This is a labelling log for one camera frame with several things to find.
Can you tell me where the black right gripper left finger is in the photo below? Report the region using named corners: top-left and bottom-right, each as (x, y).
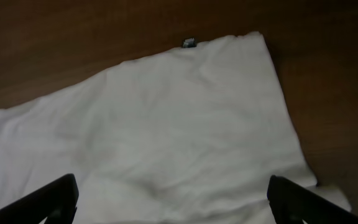
top-left (0, 174), bottom-right (79, 224)

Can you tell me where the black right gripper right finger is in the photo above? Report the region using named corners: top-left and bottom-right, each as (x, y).
top-left (267, 175), bottom-right (358, 224)

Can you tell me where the white t-shirt black print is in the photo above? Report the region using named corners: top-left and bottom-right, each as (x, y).
top-left (0, 32), bottom-right (351, 223)

